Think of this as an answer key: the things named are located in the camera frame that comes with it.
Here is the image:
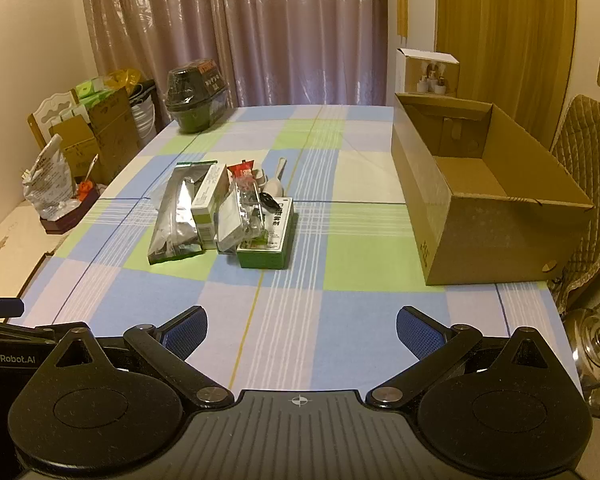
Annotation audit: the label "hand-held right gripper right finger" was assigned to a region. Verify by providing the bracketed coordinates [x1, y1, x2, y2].
[365, 305, 552, 409]

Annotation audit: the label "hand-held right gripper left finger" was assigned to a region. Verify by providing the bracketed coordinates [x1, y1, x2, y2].
[50, 305, 236, 409]

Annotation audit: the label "clear plastic box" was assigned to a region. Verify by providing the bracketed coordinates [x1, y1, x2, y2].
[216, 195, 251, 256]

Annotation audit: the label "brown cardboard box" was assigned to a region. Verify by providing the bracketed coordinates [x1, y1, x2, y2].
[391, 92, 596, 287]

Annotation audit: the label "silver foil bag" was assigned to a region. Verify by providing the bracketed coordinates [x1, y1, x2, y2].
[147, 160, 218, 265]

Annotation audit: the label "green and white medicine box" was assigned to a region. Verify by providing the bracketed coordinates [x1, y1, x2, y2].
[236, 197, 297, 271]

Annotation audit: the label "white toothpaste box green print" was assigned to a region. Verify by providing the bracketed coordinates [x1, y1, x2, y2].
[190, 164, 231, 251]

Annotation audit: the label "clear plastic packet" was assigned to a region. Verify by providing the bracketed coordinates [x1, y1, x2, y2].
[232, 177, 267, 248]

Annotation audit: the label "white charger plug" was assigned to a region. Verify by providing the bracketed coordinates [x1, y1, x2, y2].
[254, 167, 285, 196]

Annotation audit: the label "red snack packet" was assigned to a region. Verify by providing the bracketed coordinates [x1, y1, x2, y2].
[227, 159, 257, 181]

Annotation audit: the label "checked tablecloth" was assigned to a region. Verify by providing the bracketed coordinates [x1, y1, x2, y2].
[20, 104, 583, 406]

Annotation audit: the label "dark wooden tray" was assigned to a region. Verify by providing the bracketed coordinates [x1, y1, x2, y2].
[40, 185, 101, 235]

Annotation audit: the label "printed white plastic bag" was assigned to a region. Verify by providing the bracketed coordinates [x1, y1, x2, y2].
[22, 134, 81, 221]

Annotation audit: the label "small cardboard box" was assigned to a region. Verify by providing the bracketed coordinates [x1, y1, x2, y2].
[50, 115, 99, 183]

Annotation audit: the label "stainless steel kettle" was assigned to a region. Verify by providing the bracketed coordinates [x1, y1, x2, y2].
[562, 305, 600, 418]

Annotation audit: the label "white carved chair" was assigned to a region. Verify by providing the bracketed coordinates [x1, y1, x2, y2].
[27, 91, 81, 161]

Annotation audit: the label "large cardboard box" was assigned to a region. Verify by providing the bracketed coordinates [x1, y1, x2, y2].
[87, 85, 142, 186]

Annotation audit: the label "ribbed white bucket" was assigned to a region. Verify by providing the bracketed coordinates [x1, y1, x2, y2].
[129, 80, 157, 153]

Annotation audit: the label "green packages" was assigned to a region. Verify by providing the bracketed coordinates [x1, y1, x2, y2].
[75, 75, 113, 104]

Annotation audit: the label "chair with quilted cover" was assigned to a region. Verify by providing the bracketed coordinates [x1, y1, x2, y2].
[547, 94, 600, 316]

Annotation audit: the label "white product box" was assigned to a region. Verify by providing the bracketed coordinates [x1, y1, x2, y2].
[396, 48, 462, 97]

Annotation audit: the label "yellow plastic bag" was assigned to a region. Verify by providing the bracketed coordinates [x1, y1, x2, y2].
[102, 69, 142, 93]

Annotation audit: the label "wooden door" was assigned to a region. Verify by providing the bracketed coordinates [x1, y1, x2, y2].
[436, 0, 578, 151]

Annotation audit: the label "mauve curtain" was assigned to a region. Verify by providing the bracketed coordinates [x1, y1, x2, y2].
[77, 0, 388, 108]

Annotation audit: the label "yellow hanging ornament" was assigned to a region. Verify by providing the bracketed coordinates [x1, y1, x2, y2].
[396, 0, 410, 43]

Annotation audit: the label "orange handled tool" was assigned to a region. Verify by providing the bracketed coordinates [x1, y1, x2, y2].
[77, 154, 101, 202]

